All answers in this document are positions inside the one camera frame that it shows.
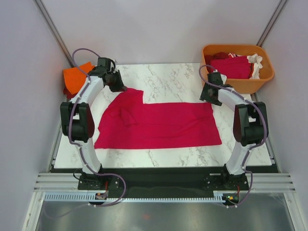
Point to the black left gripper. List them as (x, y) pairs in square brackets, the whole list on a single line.
[(120, 87)]

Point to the folded orange t-shirt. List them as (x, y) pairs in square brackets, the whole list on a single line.
[(74, 79)]

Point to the left aluminium corner post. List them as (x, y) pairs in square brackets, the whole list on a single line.
[(53, 29)]

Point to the crimson t-shirt in basket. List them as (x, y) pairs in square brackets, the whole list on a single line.
[(234, 67)]

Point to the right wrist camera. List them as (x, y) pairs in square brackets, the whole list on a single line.
[(216, 78)]

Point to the white slotted cable duct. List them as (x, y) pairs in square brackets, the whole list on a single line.
[(95, 197)]

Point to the crimson pink t-shirt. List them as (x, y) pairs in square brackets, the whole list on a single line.
[(129, 123)]

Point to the white t-shirt red print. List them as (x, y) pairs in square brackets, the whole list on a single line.
[(256, 60)]

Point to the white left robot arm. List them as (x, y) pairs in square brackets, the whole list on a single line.
[(76, 117)]

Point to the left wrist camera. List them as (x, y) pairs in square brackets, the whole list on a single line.
[(104, 62)]

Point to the orange plastic basket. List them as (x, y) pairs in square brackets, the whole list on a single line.
[(244, 86)]

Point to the right aluminium corner post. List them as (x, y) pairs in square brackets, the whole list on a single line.
[(271, 22)]

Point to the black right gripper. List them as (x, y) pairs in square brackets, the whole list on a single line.
[(204, 96)]

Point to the dark red garment in basket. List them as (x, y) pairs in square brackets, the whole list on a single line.
[(216, 56)]

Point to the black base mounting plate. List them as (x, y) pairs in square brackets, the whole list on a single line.
[(177, 181)]

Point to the aluminium corner post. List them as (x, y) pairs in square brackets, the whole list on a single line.
[(271, 22), (53, 29)]

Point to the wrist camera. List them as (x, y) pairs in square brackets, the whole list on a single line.
[(104, 62), (216, 78)]

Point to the aluminium extrusion rail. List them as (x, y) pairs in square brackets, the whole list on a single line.
[(262, 182)]

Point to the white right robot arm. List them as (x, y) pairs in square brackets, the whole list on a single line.
[(250, 123)]

